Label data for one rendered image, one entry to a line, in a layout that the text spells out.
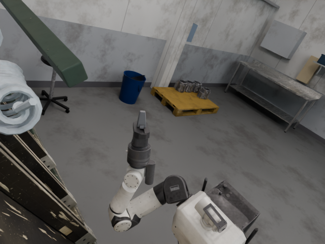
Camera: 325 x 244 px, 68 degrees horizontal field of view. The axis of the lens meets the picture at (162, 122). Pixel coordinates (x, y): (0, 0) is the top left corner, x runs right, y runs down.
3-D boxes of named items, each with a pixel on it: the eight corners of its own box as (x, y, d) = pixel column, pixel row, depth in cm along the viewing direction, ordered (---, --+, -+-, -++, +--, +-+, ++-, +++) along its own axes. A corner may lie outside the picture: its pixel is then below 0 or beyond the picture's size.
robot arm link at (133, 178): (132, 147, 99) (130, 171, 103) (121, 160, 89) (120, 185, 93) (158, 153, 97) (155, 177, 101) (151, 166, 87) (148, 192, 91)
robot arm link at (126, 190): (138, 156, 101) (125, 178, 107) (130, 166, 93) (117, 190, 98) (152, 164, 101) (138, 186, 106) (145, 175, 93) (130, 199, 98)
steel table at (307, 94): (236, 90, 792) (253, 59, 740) (296, 129, 676) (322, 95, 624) (222, 91, 734) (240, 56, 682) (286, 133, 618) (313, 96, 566)
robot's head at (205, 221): (205, 205, 98) (209, 193, 91) (223, 226, 92) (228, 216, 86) (192, 213, 95) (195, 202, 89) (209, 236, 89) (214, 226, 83)
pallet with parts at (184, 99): (189, 92, 622) (195, 78, 603) (217, 113, 569) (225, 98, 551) (148, 93, 524) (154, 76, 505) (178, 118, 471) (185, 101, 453)
